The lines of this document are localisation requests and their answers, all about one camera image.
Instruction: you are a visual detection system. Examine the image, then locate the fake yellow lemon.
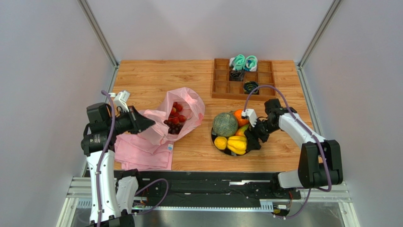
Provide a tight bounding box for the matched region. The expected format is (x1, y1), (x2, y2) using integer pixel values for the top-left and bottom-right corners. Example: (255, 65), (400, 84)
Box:
(214, 136), (228, 150)

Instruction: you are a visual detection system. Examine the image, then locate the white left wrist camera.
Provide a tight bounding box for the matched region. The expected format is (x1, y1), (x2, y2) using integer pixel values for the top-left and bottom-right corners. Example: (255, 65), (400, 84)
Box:
(113, 90), (130, 113)

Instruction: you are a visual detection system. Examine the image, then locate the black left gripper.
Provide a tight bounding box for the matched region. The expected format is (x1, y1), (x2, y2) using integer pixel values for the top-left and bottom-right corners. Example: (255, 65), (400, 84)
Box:
(106, 105), (155, 136)

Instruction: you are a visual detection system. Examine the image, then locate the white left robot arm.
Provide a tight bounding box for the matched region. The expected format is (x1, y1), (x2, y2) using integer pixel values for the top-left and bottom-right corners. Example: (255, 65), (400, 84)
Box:
(81, 103), (155, 227)

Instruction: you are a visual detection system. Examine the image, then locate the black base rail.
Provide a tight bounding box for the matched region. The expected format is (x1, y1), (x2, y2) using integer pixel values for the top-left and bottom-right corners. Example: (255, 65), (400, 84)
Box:
(135, 171), (301, 208)

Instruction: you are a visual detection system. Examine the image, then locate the black patterned rolled sock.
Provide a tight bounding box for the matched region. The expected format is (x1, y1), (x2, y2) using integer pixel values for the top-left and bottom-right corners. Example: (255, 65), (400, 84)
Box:
(229, 70), (245, 82)

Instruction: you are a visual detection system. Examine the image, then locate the pink plastic bag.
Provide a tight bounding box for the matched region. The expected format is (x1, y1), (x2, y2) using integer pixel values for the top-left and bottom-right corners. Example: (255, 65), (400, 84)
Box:
(138, 87), (205, 145)

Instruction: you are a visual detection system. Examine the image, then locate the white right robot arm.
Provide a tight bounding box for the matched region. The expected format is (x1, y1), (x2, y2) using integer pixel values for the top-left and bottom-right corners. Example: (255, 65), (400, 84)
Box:
(241, 99), (343, 191)

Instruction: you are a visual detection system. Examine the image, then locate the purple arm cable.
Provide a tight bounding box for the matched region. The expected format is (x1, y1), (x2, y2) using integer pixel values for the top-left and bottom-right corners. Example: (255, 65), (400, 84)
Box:
(244, 85), (333, 219)
(94, 90), (169, 227)

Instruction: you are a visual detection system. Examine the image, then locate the dark blue yellow rolled sock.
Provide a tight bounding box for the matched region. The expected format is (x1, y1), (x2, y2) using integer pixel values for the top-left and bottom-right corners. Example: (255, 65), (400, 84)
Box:
(243, 81), (259, 95)

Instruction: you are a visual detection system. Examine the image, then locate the black rimmed plate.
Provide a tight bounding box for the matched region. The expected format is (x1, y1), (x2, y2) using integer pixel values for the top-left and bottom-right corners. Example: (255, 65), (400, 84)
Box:
(211, 124), (252, 157)

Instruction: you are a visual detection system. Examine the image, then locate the pink folded cloth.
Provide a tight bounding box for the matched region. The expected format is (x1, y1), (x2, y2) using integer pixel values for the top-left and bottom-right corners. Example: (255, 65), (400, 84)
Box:
(114, 134), (174, 171)

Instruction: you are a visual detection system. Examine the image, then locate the teal white rolled sock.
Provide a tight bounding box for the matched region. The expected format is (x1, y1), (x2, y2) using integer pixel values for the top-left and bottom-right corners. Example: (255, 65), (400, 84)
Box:
(229, 54), (245, 70)

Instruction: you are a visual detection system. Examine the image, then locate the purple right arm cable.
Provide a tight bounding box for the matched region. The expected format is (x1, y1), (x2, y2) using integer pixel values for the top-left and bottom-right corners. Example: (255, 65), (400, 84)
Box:
(244, 85), (333, 219)

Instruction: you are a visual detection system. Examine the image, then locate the wooden compartment tray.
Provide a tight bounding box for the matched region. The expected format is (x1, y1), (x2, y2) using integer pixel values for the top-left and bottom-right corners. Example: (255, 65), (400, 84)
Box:
(211, 59), (275, 100)

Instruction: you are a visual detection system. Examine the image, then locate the fake yellow bell pepper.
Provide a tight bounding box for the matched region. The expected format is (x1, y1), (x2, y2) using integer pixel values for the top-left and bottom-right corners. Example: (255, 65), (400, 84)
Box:
(227, 136), (247, 155)

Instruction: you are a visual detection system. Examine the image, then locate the fake green orange mango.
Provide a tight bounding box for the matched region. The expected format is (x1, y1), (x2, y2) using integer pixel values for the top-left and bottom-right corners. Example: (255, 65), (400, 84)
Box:
(235, 124), (250, 137)

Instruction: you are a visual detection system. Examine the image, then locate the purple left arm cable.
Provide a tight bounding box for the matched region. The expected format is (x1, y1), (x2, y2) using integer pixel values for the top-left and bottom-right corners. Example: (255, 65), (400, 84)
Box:
(94, 90), (169, 227)

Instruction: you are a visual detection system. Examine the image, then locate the fake green netted melon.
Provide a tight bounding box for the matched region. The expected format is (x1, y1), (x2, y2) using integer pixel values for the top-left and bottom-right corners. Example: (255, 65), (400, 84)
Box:
(212, 113), (238, 137)

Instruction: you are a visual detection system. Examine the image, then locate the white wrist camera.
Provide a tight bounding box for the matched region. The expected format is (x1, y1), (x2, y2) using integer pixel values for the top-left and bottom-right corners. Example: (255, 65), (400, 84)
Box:
(113, 90), (130, 113)
(241, 109), (258, 127)

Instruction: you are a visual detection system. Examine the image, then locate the fake dark grapes bunch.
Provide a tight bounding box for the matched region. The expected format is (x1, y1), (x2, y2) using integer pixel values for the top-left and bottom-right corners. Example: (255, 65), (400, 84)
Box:
(164, 120), (183, 135)

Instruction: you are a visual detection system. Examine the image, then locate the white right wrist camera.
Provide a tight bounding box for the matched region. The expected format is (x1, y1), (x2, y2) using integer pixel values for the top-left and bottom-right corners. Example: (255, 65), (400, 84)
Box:
(241, 109), (258, 127)

